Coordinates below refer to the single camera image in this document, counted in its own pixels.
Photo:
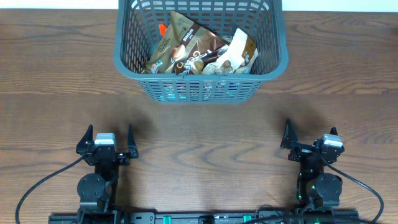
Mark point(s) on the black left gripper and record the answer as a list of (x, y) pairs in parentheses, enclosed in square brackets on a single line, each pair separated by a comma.
[(125, 159)]

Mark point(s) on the grey plastic basket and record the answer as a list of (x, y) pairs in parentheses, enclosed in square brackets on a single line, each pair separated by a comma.
[(138, 35)]

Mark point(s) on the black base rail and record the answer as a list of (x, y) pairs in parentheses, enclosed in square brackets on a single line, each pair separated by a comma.
[(262, 216)]

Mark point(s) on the gold coffee bag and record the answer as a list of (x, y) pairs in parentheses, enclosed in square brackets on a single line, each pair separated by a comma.
[(186, 48)]

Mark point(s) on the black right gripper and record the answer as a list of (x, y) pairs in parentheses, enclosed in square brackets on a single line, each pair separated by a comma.
[(310, 150)]

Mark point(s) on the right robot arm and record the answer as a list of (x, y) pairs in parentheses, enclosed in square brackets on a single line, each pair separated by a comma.
[(316, 189)]

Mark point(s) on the white brown snack bag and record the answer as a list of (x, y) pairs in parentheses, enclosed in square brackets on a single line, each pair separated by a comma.
[(238, 57)]

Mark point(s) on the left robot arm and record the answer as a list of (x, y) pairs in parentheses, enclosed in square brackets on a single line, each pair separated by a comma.
[(97, 190)]

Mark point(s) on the orange spaghetti pack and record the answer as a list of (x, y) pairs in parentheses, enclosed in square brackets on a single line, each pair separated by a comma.
[(162, 29)]

